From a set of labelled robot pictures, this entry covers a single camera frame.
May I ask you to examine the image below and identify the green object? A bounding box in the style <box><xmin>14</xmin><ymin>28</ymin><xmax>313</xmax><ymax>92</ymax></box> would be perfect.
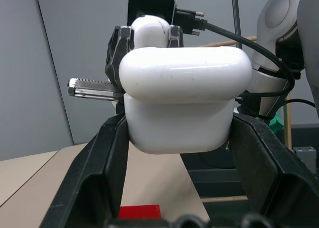
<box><xmin>268</xmin><ymin>110</ymin><xmax>285</xmax><ymax>134</ymax></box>

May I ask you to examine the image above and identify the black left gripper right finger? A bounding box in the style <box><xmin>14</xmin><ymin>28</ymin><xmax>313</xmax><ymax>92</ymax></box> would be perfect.
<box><xmin>228</xmin><ymin>113</ymin><xmax>319</xmax><ymax>228</ymax></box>

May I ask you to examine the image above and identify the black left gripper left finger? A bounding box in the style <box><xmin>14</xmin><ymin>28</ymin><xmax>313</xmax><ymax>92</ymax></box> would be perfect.
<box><xmin>39</xmin><ymin>114</ymin><xmax>130</xmax><ymax>228</ymax></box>

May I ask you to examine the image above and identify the thin black cable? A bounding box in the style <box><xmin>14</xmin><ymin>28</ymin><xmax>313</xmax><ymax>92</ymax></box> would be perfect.
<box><xmin>258</xmin><ymin>98</ymin><xmax>318</xmax><ymax>119</ymax></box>

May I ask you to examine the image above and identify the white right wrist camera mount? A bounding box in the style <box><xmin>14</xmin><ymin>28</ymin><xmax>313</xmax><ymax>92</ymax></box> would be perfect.
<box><xmin>126</xmin><ymin>0</ymin><xmax>178</xmax><ymax>27</ymax></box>

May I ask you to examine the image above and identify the white earbud charging case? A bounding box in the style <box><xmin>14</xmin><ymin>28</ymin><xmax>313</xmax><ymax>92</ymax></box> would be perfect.
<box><xmin>119</xmin><ymin>46</ymin><xmax>254</xmax><ymax>155</ymax></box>

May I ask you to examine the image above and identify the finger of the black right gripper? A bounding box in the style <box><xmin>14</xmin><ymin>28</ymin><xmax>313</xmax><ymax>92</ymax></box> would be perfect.
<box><xmin>105</xmin><ymin>25</ymin><xmax>136</xmax><ymax>90</ymax></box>
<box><xmin>167</xmin><ymin>25</ymin><xmax>185</xmax><ymax>49</ymax></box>

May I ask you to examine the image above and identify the red block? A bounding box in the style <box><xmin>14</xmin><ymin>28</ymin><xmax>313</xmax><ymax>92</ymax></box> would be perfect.
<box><xmin>119</xmin><ymin>204</ymin><xmax>162</xmax><ymax>220</ymax></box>

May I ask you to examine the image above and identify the dark metal pole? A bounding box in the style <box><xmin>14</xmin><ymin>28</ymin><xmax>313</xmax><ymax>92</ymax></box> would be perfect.
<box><xmin>230</xmin><ymin>0</ymin><xmax>242</xmax><ymax>37</ymax></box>

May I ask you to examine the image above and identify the grey box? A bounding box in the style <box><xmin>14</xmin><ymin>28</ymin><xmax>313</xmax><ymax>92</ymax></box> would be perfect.
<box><xmin>293</xmin><ymin>146</ymin><xmax>319</xmax><ymax>174</ymax></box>

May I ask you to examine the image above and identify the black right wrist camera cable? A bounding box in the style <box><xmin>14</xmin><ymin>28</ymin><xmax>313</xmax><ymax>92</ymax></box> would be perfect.
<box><xmin>172</xmin><ymin>8</ymin><xmax>303</xmax><ymax>99</ymax></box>

